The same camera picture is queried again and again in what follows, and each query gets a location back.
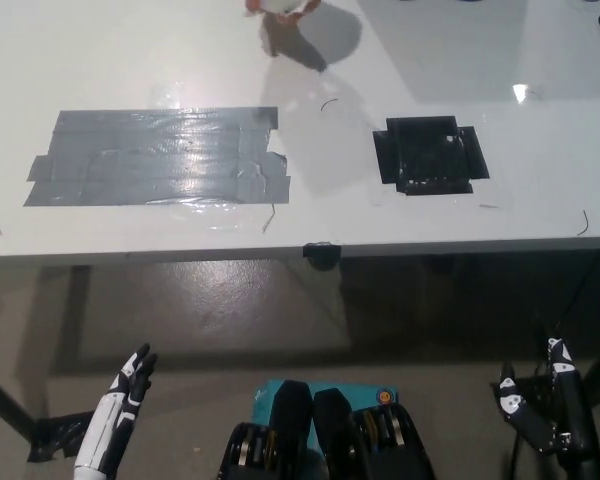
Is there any black clamp on table edge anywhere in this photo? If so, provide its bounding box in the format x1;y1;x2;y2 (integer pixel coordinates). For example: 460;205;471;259
302;240;343;272

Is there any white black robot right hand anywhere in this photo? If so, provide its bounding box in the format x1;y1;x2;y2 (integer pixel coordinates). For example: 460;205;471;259
496;337;600;471

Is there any grey duct tape patch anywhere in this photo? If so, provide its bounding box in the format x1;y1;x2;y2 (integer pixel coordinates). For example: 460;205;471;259
23;105;293;208

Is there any black robot body teal top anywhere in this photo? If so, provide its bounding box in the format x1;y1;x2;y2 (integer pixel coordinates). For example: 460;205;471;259
218;378;434;480

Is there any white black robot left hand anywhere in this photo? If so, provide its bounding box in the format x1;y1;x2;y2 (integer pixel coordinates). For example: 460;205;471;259
73;342;159;474

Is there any thin black cable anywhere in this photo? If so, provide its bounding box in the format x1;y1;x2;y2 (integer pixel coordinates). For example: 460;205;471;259
529;308;564;386

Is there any person's hand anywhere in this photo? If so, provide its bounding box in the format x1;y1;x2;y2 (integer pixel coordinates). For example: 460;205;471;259
243;0;322;24

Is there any black tape square patch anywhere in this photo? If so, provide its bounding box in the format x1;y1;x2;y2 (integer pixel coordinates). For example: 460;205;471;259
371;115;491;197

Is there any black metal table leg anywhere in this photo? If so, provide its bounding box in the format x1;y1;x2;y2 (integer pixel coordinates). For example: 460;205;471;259
0;367;37;447

